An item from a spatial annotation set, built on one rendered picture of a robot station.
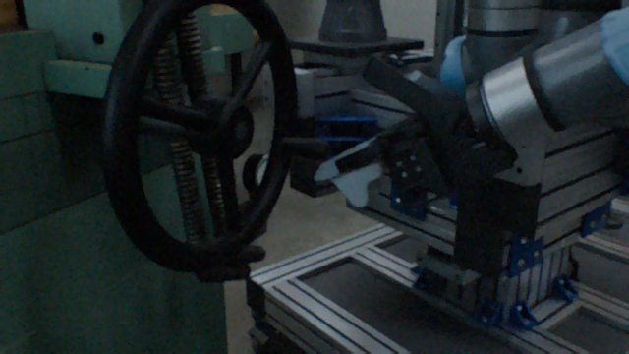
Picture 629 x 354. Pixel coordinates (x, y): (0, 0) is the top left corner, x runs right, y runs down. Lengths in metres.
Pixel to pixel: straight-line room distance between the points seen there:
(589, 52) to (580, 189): 0.46
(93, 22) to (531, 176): 0.56
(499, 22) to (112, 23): 0.38
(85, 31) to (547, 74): 0.43
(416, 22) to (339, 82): 2.90
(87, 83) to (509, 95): 0.39
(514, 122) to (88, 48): 0.41
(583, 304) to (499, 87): 1.01
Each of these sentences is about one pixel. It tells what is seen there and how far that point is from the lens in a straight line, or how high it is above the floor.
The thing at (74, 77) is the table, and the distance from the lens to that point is 0.61.
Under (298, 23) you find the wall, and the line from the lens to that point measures 4.60.
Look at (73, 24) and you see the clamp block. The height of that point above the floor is 0.91.
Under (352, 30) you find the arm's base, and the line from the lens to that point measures 1.21.
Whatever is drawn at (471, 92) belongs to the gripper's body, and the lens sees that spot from 0.54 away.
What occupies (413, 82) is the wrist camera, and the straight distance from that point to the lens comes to 0.55.
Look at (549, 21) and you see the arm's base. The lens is 0.92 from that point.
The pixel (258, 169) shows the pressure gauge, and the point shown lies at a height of 0.68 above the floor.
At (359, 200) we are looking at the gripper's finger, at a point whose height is 0.73.
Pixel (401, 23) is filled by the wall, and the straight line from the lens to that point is 4.11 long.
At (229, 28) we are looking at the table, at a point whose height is 0.88.
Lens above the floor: 0.95
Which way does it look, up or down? 19 degrees down
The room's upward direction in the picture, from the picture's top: straight up
